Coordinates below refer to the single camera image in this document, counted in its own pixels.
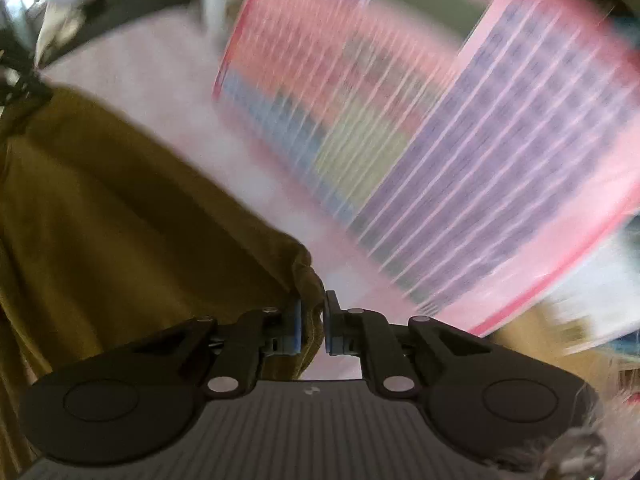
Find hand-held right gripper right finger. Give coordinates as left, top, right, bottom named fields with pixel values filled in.
left=324, top=290, right=493, bottom=400

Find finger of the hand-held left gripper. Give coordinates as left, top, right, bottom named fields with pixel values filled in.
left=0, top=50, right=54, bottom=128

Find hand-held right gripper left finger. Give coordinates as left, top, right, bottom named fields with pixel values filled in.
left=125, top=299, right=303, bottom=400

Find brown corduroy pants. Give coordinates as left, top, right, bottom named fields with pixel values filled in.
left=0, top=85, right=326, bottom=480

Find pink learning tablet toy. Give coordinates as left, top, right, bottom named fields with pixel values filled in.
left=212, top=0, right=640, bottom=338

